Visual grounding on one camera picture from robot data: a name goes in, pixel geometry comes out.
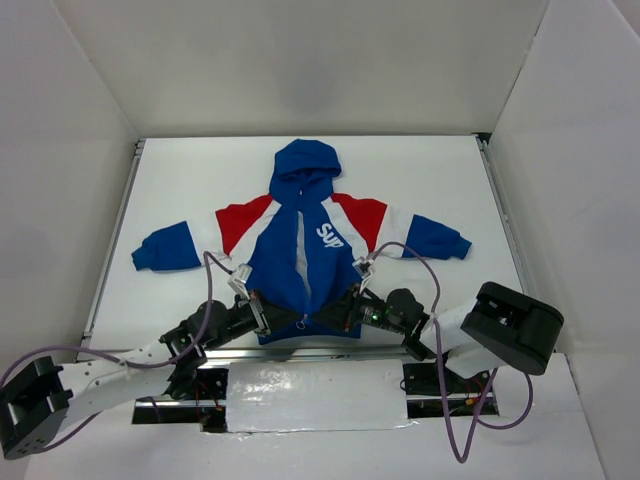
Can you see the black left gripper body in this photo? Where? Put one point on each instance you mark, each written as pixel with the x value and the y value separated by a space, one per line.
pixel 261 317

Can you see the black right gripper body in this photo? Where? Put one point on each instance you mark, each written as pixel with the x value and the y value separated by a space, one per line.
pixel 349 309

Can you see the silver metal zipper slider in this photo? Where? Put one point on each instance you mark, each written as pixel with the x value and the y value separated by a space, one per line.
pixel 305 322

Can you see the blue red white hooded jacket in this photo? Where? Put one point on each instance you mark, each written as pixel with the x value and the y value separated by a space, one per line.
pixel 301 238

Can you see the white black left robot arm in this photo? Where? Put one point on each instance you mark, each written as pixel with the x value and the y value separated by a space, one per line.
pixel 43 398

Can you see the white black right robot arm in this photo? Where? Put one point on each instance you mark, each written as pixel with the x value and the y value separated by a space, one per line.
pixel 499 326

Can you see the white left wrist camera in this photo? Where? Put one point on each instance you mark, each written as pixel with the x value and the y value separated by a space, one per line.
pixel 238 280

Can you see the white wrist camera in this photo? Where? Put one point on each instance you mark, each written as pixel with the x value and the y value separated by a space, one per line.
pixel 238 280
pixel 364 266

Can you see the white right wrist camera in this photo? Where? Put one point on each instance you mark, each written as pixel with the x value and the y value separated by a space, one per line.
pixel 364 266

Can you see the aluminium front frame rail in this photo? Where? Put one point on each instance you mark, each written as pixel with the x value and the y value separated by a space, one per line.
pixel 307 354

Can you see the aluminium left side rail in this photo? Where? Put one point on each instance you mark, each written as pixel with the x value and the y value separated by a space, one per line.
pixel 95 305

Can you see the aluminium right side rail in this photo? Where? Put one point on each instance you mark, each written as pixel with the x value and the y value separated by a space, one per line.
pixel 524 278

